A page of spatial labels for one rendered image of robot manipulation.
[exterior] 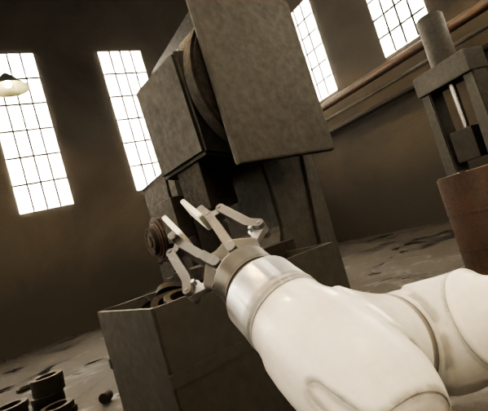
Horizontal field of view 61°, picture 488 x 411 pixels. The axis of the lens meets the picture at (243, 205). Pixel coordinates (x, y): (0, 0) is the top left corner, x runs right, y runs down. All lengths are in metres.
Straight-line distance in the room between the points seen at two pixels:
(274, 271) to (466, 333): 0.18
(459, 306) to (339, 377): 0.15
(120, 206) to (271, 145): 7.58
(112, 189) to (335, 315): 9.48
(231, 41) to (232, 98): 0.35
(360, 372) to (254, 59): 2.33
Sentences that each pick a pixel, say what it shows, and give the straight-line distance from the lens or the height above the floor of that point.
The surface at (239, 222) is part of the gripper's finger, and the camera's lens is 0.54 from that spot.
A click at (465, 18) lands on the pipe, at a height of 3.16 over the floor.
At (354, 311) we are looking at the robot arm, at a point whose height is 0.82.
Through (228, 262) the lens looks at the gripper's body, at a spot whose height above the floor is 0.88.
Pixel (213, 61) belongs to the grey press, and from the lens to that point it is 2.35.
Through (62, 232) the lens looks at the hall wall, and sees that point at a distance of 9.42.
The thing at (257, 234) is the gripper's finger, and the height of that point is 0.90.
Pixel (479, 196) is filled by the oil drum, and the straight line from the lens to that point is 3.48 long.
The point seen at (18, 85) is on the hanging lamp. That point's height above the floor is 4.41.
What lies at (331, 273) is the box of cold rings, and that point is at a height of 0.59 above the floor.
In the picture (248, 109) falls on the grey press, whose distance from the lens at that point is 2.34.
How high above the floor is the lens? 0.90
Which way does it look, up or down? 4 degrees up
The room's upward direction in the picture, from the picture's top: 17 degrees counter-clockwise
